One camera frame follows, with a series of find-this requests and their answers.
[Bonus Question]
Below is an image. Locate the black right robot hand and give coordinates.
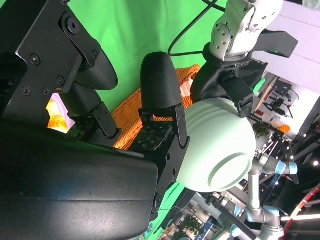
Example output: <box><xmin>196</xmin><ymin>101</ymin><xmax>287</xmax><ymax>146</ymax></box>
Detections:
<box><xmin>0</xmin><ymin>0</ymin><xmax>191</xmax><ymax>240</ymax></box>

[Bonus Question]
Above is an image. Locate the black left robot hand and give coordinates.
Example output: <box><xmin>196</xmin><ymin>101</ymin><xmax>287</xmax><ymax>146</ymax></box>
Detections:
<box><xmin>190</xmin><ymin>43</ymin><xmax>270</xmax><ymax>119</ymax></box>

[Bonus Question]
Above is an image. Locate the pale green bowl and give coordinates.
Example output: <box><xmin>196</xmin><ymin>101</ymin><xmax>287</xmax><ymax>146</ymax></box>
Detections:
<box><xmin>176</xmin><ymin>97</ymin><xmax>258</xmax><ymax>193</ymax></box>

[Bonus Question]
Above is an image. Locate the lavender plate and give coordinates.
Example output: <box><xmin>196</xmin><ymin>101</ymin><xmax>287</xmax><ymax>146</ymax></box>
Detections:
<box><xmin>46</xmin><ymin>92</ymin><xmax>76</xmax><ymax>134</ymax></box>

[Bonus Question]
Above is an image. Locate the orange wicker basket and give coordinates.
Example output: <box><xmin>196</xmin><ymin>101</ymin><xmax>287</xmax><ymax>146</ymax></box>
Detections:
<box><xmin>111</xmin><ymin>64</ymin><xmax>202</xmax><ymax>151</ymax></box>

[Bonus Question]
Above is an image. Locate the green tablecloth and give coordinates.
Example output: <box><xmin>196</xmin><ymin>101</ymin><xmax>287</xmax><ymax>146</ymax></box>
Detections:
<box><xmin>66</xmin><ymin>0</ymin><xmax>227</xmax><ymax>121</ymax></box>

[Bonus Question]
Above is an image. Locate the white partition board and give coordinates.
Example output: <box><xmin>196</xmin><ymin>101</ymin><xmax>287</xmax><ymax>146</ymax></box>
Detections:
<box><xmin>268</xmin><ymin>0</ymin><xmax>320</xmax><ymax>95</ymax></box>

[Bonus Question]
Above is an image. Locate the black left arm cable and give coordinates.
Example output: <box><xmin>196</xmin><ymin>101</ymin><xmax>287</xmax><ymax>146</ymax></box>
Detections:
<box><xmin>167</xmin><ymin>0</ymin><xmax>227</xmax><ymax>57</ymax></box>

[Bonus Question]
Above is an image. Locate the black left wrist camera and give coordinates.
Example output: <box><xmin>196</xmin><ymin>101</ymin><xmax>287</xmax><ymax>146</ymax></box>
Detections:
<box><xmin>254</xmin><ymin>28</ymin><xmax>300</xmax><ymax>59</ymax></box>

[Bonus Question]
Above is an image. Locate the red hose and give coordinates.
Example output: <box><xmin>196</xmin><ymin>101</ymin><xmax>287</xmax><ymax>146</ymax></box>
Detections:
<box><xmin>286</xmin><ymin>184</ymin><xmax>320</xmax><ymax>225</ymax></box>

